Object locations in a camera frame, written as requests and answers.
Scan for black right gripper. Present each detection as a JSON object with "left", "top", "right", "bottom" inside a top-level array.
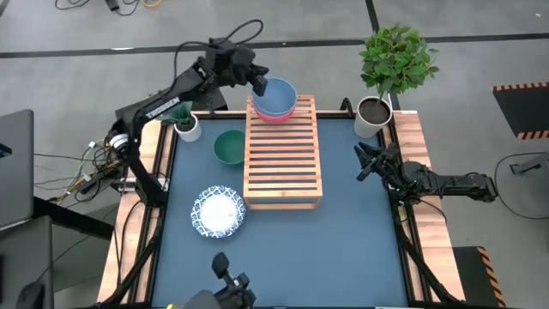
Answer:
[{"left": 353, "top": 142, "right": 404, "bottom": 184}]

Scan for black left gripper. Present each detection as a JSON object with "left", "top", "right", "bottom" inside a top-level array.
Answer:
[{"left": 201, "top": 45, "right": 271, "bottom": 98}]

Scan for blue plastic bowl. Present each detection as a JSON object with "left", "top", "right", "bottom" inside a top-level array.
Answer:
[{"left": 250, "top": 76, "right": 299, "bottom": 118}]

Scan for red plastic bowl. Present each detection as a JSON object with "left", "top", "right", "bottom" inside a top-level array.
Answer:
[{"left": 252, "top": 100, "right": 297, "bottom": 124}]

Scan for green plastic bowl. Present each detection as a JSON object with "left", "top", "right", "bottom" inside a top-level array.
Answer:
[{"left": 213, "top": 130, "right": 246, "bottom": 167}]

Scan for blue floral white bowl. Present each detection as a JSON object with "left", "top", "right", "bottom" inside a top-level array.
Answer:
[{"left": 190, "top": 185, "right": 248, "bottom": 239}]

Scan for wooden slatted shelf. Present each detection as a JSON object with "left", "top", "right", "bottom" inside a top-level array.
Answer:
[{"left": 243, "top": 94, "right": 323, "bottom": 211}]

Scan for large white plant pot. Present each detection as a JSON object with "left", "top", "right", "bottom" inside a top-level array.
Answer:
[{"left": 353, "top": 95, "right": 394, "bottom": 139}]

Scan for black table clamp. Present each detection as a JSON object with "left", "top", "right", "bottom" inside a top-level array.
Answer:
[{"left": 341, "top": 97, "right": 357, "bottom": 119}]

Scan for small white plant pot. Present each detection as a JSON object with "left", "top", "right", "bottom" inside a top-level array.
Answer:
[{"left": 174, "top": 114, "right": 202, "bottom": 142}]

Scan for wooden table side board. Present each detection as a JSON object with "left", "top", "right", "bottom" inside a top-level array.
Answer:
[
  {"left": 388, "top": 110, "right": 467, "bottom": 302},
  {"left": 97, "top": 119, "right": 175, "bottom": 304}
]

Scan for leafy green fig tree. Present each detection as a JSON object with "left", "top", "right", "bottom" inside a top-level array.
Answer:
[{"left": 359, "top": 25, "right": 439, "bottom": 98}]

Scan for black hazard-striped floor mat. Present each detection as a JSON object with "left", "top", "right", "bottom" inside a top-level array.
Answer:
[
  {"left": 492, "top": 81, "right": 549, "bottom": 141},
  {"left": 452, "top": 245, "right": 508, "bottom": 308}
]

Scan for grey stand foot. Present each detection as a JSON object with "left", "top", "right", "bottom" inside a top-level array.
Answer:
[{"left": 509, "top": 153, "right": 549, "bottom": 176}]

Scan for grey flat box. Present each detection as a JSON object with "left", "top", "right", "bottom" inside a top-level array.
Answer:
[{"left": 0, "top": 109, "right": 35, "bottom": 229}]

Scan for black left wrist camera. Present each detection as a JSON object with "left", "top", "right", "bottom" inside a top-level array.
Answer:
[{"left": 208, "top": 37, "right": 238, "bottom": 59}]

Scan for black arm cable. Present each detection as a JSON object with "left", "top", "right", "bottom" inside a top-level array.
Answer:
[{"left": 172, "top": 18, "right": 265, "bottom": 83}]

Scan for black frame strut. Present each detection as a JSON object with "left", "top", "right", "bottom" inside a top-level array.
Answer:
[
  {"left": 99, "top": 205, "right": 166, "bottom": 308},
  {"left": 392, "top": 201, "right": 462, "bottom": 305}
]

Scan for black floor cable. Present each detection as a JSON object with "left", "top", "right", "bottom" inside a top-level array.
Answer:
[{"left": 492, "top": 151, "right": 549, "bottom": 221}]

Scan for loose cable bundle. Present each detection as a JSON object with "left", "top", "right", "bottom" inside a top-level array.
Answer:
[{"left": 33, "top": 139, "right": 130, "bottom": 205}]

